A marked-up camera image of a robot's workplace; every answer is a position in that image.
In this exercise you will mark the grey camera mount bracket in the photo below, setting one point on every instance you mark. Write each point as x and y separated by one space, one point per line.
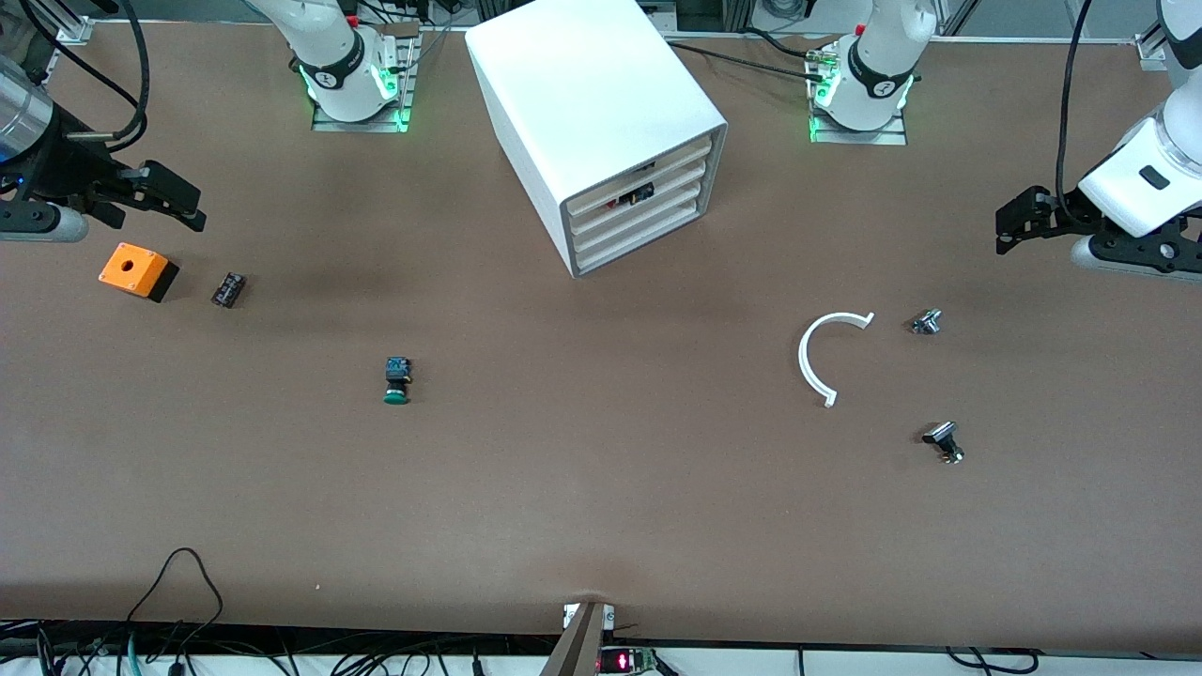
577 648

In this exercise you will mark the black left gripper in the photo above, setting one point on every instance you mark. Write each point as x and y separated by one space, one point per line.
1067 212

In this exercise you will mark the dark part with red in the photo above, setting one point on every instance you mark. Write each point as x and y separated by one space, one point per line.
637 194

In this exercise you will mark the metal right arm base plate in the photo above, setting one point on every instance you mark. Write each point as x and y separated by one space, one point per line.
413 66

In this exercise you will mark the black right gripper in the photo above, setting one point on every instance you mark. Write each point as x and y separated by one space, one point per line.
58 160

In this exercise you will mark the orange box with hole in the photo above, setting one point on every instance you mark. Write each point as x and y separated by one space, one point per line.
131 268

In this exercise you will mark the green push button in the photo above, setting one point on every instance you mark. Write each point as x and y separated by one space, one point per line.
397 380

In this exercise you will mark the small silver knob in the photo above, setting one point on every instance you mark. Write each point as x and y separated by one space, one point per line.
926 322

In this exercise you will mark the white drawer cabinet housing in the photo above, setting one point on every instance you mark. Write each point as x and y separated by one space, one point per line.
582 94

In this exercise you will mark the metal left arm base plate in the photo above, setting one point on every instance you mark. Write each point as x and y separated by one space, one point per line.
859 137

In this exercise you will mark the black selector switch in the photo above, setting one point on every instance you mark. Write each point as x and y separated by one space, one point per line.
942 437

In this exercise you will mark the device with red display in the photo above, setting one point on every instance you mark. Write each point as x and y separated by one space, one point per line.
624 662

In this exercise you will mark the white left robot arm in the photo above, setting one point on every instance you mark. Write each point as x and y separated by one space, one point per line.
1141 160

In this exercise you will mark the white plastic drawer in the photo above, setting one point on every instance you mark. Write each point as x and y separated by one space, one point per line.
648 201
639 248
639 225
639 172

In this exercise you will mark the small black contact block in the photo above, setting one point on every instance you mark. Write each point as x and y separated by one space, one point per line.
228 289

